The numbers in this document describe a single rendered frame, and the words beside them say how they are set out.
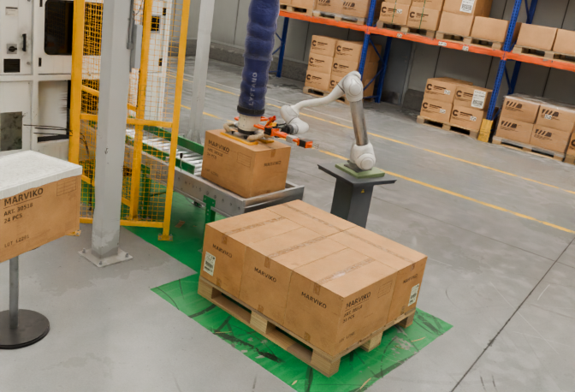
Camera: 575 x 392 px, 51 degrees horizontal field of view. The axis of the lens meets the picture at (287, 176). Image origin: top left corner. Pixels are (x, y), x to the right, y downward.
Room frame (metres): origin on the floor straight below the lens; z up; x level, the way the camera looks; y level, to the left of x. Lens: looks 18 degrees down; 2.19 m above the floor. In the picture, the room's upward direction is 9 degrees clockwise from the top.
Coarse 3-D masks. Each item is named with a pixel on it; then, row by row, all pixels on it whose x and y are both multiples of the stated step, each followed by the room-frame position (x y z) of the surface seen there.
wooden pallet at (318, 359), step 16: (208, 288) 3.76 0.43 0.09; (224, 304) 3.70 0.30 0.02; (240, 320) 3.55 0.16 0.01; (256, 320) 3.46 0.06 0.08; (272, 320) 3.38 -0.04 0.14; (400, 320) 3.70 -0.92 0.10; (272, 336) 3.39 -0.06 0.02; (368, 336) 3.38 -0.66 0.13; (304, 352) 3.27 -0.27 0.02; (320, 352) 3.13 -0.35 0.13; (320, 368) 3.12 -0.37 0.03; (336, 368) 3.13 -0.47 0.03
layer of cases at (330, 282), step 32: (224, 224) 3.86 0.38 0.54; (256, 224) 3.95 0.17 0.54; (288, 224) 4.04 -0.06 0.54; (320, 224) 4.13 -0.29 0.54; (352, 224) 4.23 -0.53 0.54; (224, 256) 3.69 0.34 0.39; (256, 256) 3.51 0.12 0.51; (288, 256) 3.51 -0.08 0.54; (320, 256) 3.58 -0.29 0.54; (352, 256) 3.66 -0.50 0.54; (384, 256) 3.74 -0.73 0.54; (416, 256) 3.82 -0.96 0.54; (224, 288) 3.67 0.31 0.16; (256, 288) 3.49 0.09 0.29; (288, 288) 3.33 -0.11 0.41; (320, 288) 3.18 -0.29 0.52; (352, 288) 3.20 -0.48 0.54; (384, 288) 3.44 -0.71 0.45; (416, 288) 3.80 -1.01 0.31; (288, 320) 3.30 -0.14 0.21; (320, 320) 3.16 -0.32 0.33; (352, 320) 3.19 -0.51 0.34; (384, 320) 3.52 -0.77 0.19
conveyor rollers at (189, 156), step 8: (128, 128) 5.98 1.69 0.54; (144, 136) 5.80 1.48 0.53; (152, 136) 5.79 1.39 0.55; (160, 144) 5.55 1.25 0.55; (168, 144) 5.60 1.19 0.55; (168, 152) 5.37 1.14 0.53; (176, 152) 5.36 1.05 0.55; (184, 152) 5.42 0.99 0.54; (192, 152) 5.48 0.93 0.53; (192, 160) 5.25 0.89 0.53; (200, 160) 5.23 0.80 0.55; (200, 168) 5.01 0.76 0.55; (200, 176) 4.78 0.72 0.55; (216, 184) 4.66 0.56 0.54; (232, 192) 4.55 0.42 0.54
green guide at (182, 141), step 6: (144, 126) 5.94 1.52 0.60; (156, 126) 5.85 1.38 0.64; (150, 132) 5.88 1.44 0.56; (156, 132) 5.82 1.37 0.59; (168, 132) 5.70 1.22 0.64; (168, 138) 5.70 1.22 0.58; (180, 138) 5.58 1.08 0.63; (180, 144) 5.58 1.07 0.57; (186, 144) 5.52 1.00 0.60; (192, 144) 5.47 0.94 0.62; (198, 144) 5.43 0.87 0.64; (192, 150) 5.47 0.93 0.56; (198, 150) 5.41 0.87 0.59
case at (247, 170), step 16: (208, 144) 4.75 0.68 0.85; (224, 144) 4.62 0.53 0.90; (240, 144) 4.53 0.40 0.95; (272, 144) 4.68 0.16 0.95; (208, 160) 4.73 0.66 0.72; (224, 160) 4.61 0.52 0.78; (240, 160) 4.49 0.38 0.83; (256, 160) 4.40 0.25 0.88; (272, 160) 4.54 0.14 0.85; (288, 160) 4.69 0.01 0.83; (208, 176) 4.72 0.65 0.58; (224, 176) 4.59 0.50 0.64; (240, 176) 4.47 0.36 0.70; (256, 176) 4.42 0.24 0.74; (272, 176) 4.56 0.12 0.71; (240, 192) 4.46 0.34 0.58; (256, 192) 4.44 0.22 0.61; (272, 192) 4.58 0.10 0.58
